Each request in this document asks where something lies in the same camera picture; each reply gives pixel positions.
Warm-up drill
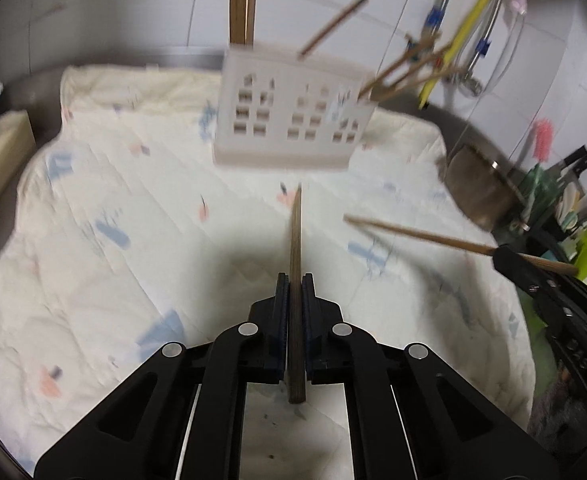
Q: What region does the brown wooden chopstick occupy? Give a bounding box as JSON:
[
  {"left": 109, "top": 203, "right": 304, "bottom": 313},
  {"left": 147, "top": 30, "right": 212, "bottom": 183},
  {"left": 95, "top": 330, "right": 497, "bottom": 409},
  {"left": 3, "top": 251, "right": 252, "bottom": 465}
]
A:
[
  {"left": 343, "top": 214, "right": 580, "bottom": 277},
  {"left": 287, "top": 184, "right": 307, "bottom": 405},
  {"left": 297, "top": 0, "right": 370, "bottom": 58},
  {"left": 229, "top": 0, "right": 248, "bottom": 46},
  {"left": 246, "top": 0, "right": 260, "bottom": 46}
]

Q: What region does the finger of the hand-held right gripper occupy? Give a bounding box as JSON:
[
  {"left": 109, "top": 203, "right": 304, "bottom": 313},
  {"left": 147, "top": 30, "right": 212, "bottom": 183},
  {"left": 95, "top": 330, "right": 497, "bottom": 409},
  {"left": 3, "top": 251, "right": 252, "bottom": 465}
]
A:
[{"left": 492, "top": 244, "right": 587, "bottom": 332}]

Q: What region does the dark grey cloth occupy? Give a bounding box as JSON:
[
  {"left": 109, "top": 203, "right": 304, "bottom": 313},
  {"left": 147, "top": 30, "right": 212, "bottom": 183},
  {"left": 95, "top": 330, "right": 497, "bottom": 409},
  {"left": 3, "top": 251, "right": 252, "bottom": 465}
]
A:
[{"left": 527, "top": 376, "right": 587, "bottom": 458}]

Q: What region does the cream printed quilted mat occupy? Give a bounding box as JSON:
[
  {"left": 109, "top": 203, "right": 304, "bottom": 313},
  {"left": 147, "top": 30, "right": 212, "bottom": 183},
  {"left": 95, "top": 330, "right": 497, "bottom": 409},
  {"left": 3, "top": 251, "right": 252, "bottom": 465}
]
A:
[{"left": 0, "top": 62, "right": 535, "bottom": 441}]

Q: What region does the pink bottle brush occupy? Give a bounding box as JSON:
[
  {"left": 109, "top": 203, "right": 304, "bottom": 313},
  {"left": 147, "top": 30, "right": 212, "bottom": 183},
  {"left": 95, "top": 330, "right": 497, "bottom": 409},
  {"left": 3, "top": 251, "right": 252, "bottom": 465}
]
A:
[{"left": 532, "top": 119, "right": 555, "bottom": 162}]

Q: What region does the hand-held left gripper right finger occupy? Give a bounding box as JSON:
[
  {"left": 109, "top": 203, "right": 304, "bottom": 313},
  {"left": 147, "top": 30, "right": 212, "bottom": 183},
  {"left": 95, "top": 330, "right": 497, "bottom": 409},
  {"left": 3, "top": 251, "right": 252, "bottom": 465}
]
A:
[{"left": 303, "top": 274, "right": 557, "bottom": 480}]

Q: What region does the yellow gas hose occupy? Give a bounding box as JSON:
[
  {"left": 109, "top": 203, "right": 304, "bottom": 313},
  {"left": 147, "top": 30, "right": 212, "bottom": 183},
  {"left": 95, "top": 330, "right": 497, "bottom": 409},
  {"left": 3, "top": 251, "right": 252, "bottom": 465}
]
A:
[{"left": 417, "top": 0, "right": 522, "bottom": 109}]

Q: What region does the green glass bottle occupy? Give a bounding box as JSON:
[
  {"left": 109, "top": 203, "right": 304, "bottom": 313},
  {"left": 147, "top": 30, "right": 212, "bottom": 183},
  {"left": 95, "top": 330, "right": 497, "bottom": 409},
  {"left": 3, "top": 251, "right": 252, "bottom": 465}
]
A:
[{"left": 520, "top": 164, "right": 560, "bottom": 232}]

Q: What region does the beige perforated utensil holder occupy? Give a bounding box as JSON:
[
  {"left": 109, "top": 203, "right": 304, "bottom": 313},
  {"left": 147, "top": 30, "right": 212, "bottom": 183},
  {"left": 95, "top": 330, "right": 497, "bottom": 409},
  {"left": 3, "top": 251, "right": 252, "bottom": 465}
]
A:
[{"left": 212, "top": 45, "right": 374, "bottom": 168}]

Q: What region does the metal pipe valve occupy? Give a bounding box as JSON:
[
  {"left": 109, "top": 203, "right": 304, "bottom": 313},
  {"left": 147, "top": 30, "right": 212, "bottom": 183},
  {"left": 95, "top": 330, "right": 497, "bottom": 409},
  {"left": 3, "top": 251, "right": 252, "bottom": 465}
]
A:
[{"left": 454, "top": 71, "right": 485, "bottom": 97}]

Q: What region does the bunch of wooden chopsticks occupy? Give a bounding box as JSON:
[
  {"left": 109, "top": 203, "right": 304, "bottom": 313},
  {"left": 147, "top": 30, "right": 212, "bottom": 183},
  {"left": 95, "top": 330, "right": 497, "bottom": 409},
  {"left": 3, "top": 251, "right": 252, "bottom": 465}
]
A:
[{"left": 361, "top": 35, "right": 469, "bottom": 103}]

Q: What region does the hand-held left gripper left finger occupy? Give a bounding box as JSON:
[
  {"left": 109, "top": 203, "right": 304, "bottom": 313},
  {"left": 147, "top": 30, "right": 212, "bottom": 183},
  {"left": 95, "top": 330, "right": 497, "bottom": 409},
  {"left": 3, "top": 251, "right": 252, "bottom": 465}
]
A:
[{"left": 33, "top": 272, "right": 290, "bottom": 480}]

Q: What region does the stainless steel pot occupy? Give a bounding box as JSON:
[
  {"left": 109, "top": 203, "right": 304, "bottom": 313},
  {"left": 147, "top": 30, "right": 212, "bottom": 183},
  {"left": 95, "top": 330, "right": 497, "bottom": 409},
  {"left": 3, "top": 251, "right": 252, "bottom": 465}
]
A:
[{"left": 445, "top": 144, "right": 525, "bottom": 232}]

